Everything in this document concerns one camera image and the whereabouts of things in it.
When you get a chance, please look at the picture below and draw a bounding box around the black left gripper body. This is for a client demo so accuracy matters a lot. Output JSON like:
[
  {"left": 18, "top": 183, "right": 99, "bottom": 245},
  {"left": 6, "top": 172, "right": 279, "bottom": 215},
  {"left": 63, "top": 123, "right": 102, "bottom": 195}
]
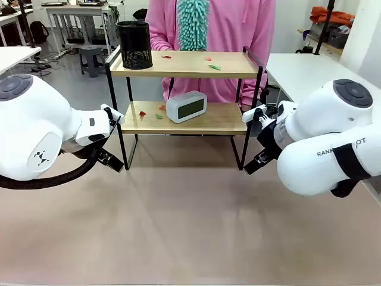
[{"left": 96, "top": 148, "right": 113, "bottom": 164}]

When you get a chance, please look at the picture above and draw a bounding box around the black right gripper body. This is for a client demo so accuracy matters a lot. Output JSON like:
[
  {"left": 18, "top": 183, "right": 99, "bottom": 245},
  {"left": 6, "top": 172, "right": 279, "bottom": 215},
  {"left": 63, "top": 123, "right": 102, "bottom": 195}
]
[{"left": 256, "top": 118, "right": 282, "bottom": 159}]

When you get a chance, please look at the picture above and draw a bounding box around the white digital alarm clock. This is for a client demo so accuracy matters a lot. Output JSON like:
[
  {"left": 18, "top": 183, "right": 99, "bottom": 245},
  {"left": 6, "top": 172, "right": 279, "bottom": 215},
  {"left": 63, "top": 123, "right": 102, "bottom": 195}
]
[{"left": 165, "top": 90, "right": 208, "bottom": 125}]

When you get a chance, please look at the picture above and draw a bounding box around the black mesh pen holder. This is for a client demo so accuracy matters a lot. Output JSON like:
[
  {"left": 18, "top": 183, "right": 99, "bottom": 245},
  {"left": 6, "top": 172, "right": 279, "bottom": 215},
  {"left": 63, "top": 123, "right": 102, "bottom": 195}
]
[{"left": 115, "top": 20, "right": 154, "bottom": 71}]

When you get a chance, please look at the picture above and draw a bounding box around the teal chenille duster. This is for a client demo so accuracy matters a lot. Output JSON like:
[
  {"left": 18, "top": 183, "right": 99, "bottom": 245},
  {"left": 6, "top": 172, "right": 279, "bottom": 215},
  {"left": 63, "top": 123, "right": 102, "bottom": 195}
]
[{"left": 176, "top": 0, "right": 210, "bottom": 52}]

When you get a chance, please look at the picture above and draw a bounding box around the person's left forearm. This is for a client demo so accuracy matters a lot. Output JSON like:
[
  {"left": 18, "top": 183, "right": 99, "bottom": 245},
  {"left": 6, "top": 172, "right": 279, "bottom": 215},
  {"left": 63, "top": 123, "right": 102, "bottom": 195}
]
[{"left": 240, "top": 67, "right": 270, "bottom": 108}]

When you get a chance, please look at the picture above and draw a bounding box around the person's right forearm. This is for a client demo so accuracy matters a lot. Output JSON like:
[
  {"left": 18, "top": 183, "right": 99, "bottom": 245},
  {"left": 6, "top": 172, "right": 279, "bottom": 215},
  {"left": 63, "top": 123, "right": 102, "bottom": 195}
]
[{"left": 148, "top": 28, "right": 177, "bottom": 52}]

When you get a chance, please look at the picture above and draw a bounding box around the wooden two-tier metal shelf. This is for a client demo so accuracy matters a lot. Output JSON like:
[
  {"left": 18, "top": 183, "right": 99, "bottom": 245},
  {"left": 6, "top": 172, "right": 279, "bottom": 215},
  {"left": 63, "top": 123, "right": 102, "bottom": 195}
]
[{"left": 104, "top": 46, "right": 270, "bottom": 171}]

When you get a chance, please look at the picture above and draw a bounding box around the large white table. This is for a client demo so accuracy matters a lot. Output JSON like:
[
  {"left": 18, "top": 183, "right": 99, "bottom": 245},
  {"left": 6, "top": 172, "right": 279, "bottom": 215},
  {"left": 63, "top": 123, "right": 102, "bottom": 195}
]
[{"left": 266, "top": 52, "right": 381, "bottom": 105}]

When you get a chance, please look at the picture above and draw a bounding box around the black round object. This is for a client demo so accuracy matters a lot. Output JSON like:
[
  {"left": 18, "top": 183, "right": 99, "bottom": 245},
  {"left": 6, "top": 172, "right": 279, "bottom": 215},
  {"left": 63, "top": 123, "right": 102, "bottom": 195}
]
[{"left": 295, "top": 44, "right": 315, "bottom": 55}]

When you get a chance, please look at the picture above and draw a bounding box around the grey plastic stool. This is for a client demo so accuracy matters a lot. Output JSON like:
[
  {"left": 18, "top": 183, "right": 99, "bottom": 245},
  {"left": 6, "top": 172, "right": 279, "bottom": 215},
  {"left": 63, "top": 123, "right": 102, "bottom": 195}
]
[{"left": 78, "top": 45, "right": 106, "bottom": 79}]

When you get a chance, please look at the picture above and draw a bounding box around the white power strip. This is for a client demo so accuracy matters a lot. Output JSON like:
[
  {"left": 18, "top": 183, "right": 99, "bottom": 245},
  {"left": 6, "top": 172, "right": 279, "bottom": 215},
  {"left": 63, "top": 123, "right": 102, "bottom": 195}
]
[{"left": 54, "top": 48, "right": 73, "bottom": 60}]

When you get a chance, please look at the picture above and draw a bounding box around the person in pink hoodie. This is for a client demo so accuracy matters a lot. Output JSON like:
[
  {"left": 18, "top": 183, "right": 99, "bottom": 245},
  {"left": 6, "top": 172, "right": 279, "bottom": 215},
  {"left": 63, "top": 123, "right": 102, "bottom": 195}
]
[{"left": 148, "top": 0, "right": 277, "bottom": 111}]

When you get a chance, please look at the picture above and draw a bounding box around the grey storage crate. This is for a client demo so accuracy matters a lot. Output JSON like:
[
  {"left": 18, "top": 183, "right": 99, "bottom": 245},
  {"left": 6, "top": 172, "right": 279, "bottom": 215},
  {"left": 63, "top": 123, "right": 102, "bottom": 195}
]
[{"left": 327, "top": 28, "right": 350, "bottom": 49}]

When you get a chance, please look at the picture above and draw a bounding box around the white side table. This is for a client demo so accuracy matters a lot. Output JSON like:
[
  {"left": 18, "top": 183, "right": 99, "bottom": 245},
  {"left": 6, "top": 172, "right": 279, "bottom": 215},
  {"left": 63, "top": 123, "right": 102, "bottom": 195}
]
[{"left": 0, "top": 46, "right": 42, "bottom": 76}]

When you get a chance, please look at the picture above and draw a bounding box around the orange cloth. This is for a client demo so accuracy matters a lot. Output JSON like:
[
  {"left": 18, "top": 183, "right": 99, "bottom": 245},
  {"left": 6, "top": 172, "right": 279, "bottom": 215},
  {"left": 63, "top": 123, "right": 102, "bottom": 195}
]
[{"left": 309, "top": 6, "right": 355, "bottom": 27}]

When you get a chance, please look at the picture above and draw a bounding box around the grey framed workbench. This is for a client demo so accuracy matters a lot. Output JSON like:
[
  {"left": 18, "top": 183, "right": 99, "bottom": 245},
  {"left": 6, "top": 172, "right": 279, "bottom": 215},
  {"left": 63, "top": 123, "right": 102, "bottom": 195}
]
[{"left": 44, "top": 2, "right": 113, "bottom": 57}]

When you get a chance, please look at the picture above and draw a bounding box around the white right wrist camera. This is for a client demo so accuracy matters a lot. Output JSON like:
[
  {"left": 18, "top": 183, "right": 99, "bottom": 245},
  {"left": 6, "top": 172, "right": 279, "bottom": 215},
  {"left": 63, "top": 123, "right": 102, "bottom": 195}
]
[{"left": 241, "top": 104, "right": 268, "bottom": 123}]

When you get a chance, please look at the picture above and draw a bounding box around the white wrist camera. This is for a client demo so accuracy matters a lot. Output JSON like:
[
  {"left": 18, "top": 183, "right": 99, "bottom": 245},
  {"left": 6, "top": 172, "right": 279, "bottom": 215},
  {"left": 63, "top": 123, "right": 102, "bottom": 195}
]
[
  {"left": 241, "top": 104, "right": 268, "bottom": 123},
  {"left": 100, "top": 103, "right": 125, "bottom": 123}
]

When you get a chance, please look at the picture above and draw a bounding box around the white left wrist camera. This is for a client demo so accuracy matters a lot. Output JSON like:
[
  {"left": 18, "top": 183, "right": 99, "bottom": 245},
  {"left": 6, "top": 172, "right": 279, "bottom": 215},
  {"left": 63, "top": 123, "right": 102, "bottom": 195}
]
[{"left": 100, "top": 103, "right": 125, "bottom": 123}]

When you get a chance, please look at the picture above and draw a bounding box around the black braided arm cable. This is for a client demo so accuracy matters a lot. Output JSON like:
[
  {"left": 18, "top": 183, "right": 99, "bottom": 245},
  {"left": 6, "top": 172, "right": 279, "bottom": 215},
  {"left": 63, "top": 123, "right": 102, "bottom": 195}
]
[{"left": 0, "top": 145, "right": 99, "bottom": 191}]

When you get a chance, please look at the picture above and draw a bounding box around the black strap on arm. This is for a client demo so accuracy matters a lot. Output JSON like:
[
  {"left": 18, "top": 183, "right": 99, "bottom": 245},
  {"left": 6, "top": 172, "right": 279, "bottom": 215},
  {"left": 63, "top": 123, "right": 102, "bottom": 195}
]
[{"left": 330, "top": 142, "right": 371, "bottom": 199}]

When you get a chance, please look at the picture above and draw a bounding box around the black camera stand pole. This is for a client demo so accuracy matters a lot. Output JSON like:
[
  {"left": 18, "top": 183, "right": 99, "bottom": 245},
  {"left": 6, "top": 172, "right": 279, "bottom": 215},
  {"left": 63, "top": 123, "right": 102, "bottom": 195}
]
[
  {"left": 314, "top": 0, "right": 335, "bottom": 57},
  {"left": 18, "top": 0, "right": 42, "bottom": 50}
]

